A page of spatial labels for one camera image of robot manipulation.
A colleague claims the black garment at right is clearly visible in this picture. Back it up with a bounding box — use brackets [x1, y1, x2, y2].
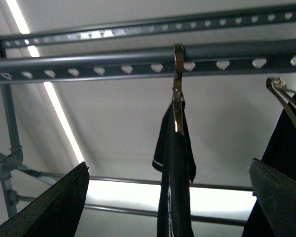
[242, 111, 296, 237]

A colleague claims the black printed t-shirt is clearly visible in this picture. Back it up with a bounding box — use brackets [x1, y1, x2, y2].
[152, 105, 196, 237]

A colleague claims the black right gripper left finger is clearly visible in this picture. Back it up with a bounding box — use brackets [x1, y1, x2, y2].
[0, 162, 90, 237]

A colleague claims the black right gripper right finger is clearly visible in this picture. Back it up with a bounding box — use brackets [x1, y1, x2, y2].
[249, 158, 296, 237]

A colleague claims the grey metal clothes rack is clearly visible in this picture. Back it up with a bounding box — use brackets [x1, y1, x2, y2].
[0, 3, 296, 227]

